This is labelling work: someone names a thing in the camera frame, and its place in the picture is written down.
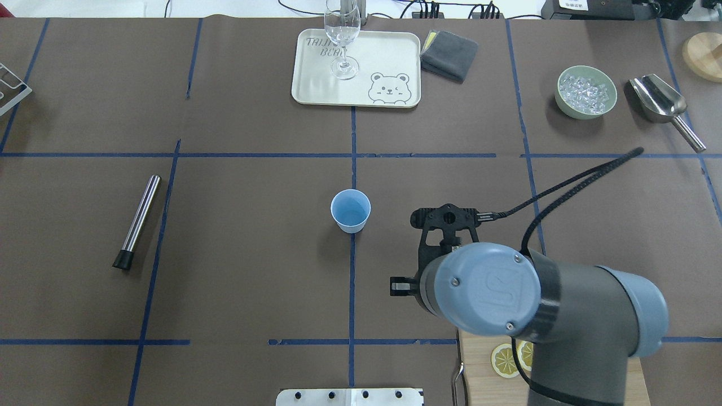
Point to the cream bear tray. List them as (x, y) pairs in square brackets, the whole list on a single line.
[(389, 70)]

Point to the light blue plastic cup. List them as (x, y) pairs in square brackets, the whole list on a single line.
[(350, 210)]

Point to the green bowl of ice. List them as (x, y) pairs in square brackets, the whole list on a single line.
[(584, 92)]

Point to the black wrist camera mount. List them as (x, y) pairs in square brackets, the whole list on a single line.
[(450, 220)]

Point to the wooden cup tree stand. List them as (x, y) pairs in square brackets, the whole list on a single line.
[(702, 54)]

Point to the lemon slice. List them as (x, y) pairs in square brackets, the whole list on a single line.
[(503, 362), (525, 351)]

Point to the steel muddler black tip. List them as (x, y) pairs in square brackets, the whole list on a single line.
[(125, 256)]

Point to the black desktop box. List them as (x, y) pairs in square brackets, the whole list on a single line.
[(603, 10)]

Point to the steel ice scoop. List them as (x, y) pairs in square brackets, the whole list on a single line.
[(661, 103)]

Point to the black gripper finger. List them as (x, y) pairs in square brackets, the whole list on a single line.
[(404, 286)]

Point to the white wire cup rack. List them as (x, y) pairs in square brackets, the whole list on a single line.
[(13, 90)]

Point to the grey folded cloth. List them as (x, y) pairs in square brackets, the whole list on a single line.
[(448, 55)]

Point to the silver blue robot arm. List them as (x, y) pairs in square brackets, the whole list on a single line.
[(585, 322)]

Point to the clear wine glass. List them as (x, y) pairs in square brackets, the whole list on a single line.
[(342, 22)]

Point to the bamboo cutting board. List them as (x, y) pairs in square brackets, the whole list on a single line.
[(485, 387)]

